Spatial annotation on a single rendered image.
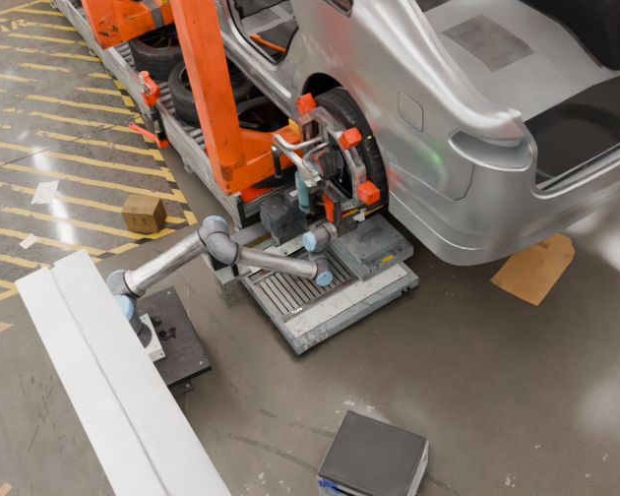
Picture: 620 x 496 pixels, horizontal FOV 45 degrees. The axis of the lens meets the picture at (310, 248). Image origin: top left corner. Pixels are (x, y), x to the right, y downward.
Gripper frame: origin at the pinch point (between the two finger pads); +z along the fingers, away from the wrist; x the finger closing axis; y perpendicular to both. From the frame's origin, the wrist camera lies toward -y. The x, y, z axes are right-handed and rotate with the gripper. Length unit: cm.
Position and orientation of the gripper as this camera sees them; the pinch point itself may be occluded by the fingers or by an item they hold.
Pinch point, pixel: (363, 209)
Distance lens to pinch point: 390.8
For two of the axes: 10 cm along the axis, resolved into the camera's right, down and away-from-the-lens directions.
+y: 4.4, 8.9, 1.0
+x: 3.2, -0.5, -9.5
